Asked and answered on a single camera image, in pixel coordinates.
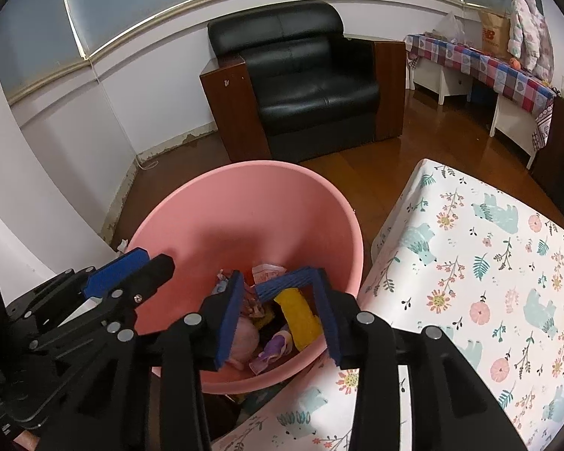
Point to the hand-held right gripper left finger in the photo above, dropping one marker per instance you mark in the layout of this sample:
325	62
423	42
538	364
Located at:
228	322

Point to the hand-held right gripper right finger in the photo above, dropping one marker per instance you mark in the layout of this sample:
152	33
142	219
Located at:
329	322

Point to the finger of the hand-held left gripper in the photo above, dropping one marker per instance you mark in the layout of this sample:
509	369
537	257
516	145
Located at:
117	270
155	272

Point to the blue foam net sleeve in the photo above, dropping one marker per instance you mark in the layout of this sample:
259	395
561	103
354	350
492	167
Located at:
282	284

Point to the pink plastic bin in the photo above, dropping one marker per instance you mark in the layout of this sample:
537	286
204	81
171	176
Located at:
244	206

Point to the large yellow wrapper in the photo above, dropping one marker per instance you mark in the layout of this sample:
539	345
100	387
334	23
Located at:
298	319

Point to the floral tablecloth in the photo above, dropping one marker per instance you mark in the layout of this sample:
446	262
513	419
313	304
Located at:
474	268

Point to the white bench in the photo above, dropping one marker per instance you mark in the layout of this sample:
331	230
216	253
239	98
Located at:
439	80
514	127

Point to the checked tablecloth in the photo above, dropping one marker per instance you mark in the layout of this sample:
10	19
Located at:
498	73

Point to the orange fruit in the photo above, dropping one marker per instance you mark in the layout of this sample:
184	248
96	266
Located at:
513	62

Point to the translucent white plastic bag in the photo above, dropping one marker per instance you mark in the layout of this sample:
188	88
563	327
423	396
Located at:
451	26

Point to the brown paper bag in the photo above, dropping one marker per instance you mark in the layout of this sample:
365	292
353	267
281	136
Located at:
494	33

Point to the pale printed jacket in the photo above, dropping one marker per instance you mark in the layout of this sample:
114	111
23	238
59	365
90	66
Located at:
528	23

